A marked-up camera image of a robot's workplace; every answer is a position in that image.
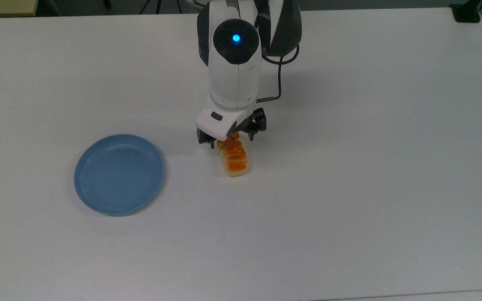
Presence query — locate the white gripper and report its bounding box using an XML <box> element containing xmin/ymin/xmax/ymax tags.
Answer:
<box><xmin>195</xmin><ymin>105</ymin><xmax>267</xmax><ymax>149</ymax></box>

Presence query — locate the orange glazed bread loaf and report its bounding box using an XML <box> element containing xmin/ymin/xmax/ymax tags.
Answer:
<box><xmin>217</xmin><ymin>132</ymin><xmax>250</xmax><ymax>178</ymax></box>

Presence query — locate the blue round plate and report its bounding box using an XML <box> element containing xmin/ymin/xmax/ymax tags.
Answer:
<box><xmin>74</xmin><ymin>134</ymin><xmax>165</xmax><ymax>217</ymax></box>

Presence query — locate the beige wooden board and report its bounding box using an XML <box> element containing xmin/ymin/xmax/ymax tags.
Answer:
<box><xmin>0</xmin><ymin>0</ymin><xmax>37</xmax><ymax>18</ymax></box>

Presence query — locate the black table corner clamp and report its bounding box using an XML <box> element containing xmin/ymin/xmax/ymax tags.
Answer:
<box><xmin>451</xmin><ymin>0</ymin><xmax>482</xmax><ymax>23</ymax></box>

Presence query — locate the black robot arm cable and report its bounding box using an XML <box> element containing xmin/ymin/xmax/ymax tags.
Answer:
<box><xmin>257</xmin><ymin>44</ymin><xmax>300</xmax><ymax>103</ymax></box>

